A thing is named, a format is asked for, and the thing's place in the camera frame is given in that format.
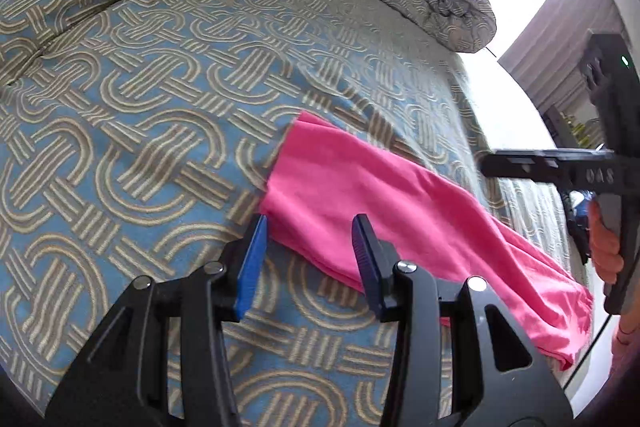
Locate bed with patterned sheet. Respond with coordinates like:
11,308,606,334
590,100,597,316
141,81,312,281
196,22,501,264
0,0,596,427

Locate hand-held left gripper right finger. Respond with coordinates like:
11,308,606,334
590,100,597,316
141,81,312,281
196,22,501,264
351,213,574,427

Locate grey dressing table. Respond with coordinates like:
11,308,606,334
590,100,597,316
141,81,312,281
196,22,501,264
542,106,608,152

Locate person's right hand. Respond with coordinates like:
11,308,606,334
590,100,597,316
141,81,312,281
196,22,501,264
587,201,626,284

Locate person's right forearm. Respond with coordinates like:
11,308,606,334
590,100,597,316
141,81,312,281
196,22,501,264
612,314,640,408

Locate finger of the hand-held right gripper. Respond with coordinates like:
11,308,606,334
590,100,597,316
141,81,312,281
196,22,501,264
477,148,572,184

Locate beige curtain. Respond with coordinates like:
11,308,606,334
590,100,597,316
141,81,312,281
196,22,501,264
499,0,627,108

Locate black cable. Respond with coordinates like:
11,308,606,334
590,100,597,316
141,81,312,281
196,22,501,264
562,314,612,390

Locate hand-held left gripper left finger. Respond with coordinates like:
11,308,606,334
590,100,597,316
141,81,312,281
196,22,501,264
45,214,269,427

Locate pink pants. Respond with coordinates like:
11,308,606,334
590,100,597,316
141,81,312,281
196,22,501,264
259,111,596,372

